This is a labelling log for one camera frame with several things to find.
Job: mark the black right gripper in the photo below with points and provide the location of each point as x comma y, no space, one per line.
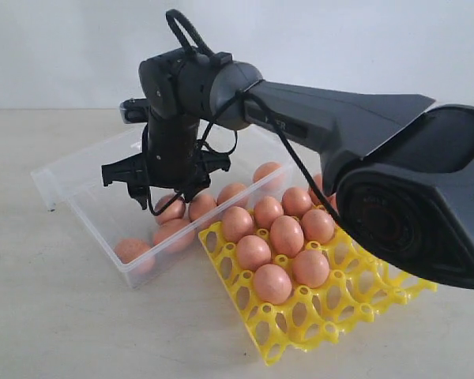
175,160

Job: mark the brown egg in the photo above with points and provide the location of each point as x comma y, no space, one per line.
286,236
318,226
203,203
252,252
176,210
310,268
170,230
296,201
266,169
313,196
266,211
231,190
272,284
236,223
130,249
333,202

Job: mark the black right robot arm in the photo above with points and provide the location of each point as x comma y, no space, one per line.
400,167

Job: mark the clear plastic bin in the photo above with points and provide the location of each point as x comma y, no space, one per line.
110,215

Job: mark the yellow plastic egg tray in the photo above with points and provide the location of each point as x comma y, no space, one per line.
358,289

